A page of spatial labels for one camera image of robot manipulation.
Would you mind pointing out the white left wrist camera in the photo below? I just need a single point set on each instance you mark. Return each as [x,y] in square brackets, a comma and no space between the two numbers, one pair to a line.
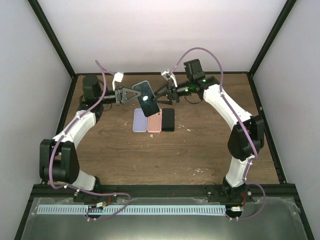
[117,78]

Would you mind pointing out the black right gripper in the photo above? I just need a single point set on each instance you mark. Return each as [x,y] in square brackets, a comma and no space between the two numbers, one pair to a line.
[175,95]

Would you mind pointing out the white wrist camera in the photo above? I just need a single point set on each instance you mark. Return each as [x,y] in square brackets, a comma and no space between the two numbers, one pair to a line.
[169,77]
[117,78]

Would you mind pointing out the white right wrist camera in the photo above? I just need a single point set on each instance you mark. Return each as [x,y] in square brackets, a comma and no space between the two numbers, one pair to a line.
[169,77]

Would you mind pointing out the black phone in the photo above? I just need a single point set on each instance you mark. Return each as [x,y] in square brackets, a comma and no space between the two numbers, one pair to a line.
[146,99]

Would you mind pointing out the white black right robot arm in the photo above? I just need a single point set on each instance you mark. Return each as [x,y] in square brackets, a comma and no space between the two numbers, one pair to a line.
[247,131]

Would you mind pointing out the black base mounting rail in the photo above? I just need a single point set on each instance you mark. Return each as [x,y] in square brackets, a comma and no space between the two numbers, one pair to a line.
[211,192]

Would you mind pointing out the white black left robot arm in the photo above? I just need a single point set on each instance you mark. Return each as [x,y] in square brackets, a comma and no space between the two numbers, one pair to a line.
[58,159]

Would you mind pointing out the lilac phone case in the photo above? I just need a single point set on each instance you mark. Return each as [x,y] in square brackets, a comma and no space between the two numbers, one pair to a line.
[139,121]

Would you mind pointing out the pink phone case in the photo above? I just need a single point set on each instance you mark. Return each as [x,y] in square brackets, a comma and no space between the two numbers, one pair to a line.
[154,122]

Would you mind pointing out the light blue slotted cable duct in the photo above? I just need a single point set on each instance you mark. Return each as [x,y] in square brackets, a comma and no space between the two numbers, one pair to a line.
[199,210]

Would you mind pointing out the black smartphone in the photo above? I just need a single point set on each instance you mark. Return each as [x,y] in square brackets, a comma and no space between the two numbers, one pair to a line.
[168,120]

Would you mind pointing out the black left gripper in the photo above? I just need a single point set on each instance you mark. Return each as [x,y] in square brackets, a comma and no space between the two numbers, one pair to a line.
[120,95]

